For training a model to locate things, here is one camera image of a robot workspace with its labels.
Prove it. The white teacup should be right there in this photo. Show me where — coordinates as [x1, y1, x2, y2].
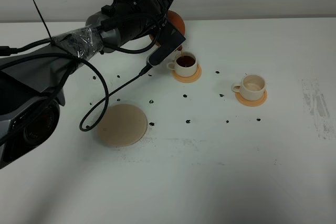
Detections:
[231, 74, 266, 101]
[166, 52, 197, 78]

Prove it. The orange coaster on right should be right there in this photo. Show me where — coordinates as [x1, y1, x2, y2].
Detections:
[235, 90, 267, 107]

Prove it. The orange coaster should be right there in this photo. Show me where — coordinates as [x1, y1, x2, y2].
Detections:
[235, 90, 267, 107]
[172, 65, 202, 83]

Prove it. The black cable tie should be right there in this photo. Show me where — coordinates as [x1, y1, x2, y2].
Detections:
[32, 0, 72, 56]

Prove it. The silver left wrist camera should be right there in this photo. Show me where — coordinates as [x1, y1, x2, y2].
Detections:
[147, 19, 186, 67]

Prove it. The brown clay teapot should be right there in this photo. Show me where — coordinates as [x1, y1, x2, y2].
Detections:
[155, 10, 185, 47]

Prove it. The white teacup on right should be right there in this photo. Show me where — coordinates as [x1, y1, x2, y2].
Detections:
[231, 74, 266, 101]

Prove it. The orange coaster near centre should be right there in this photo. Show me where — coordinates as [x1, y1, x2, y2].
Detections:
[172, 65, 202, 83]

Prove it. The beige round teapot coaster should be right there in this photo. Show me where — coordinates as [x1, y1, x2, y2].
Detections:
[97, 104, 148, 147]

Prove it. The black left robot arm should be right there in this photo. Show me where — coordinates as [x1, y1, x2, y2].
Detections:
[1, 0, 185, 167]

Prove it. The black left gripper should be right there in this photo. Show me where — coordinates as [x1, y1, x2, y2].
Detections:
[101, 0, 174, 51]

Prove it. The white teacup near centre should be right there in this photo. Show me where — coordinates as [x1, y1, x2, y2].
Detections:
[166, 52, 197, 78]

